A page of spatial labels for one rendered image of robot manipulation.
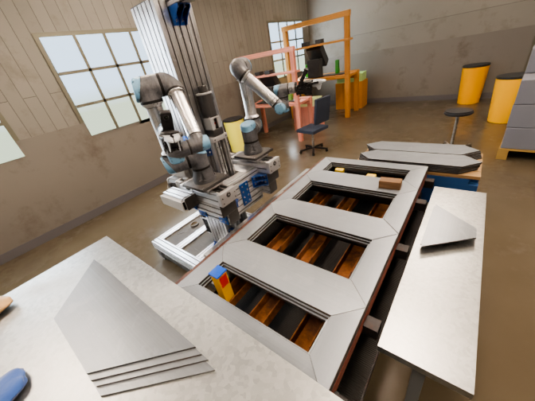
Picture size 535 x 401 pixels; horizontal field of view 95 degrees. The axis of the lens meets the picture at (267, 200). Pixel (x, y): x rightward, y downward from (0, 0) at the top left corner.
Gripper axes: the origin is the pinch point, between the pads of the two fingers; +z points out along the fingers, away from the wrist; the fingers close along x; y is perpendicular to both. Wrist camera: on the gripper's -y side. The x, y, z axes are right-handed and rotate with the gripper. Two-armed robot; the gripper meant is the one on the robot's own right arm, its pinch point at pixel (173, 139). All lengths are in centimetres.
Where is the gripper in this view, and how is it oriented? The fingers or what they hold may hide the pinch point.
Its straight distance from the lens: 100.3
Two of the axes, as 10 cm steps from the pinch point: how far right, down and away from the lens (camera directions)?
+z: 4.4, 3.9, -8.1
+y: 0.5, 8.9, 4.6
